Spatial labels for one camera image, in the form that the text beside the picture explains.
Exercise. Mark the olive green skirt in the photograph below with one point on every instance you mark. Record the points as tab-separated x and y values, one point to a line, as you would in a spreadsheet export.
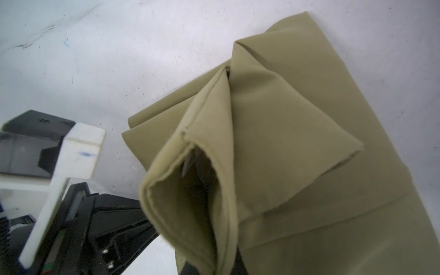
277	153

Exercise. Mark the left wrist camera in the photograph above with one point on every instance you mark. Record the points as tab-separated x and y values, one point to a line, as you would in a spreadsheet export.
40	153

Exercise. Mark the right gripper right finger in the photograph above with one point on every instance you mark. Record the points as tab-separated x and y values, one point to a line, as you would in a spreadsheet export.
239	267

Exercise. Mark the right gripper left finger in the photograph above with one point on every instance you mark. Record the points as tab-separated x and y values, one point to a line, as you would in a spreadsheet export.
188	269

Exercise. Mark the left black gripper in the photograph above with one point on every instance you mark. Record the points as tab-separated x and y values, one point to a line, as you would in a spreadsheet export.
92	234

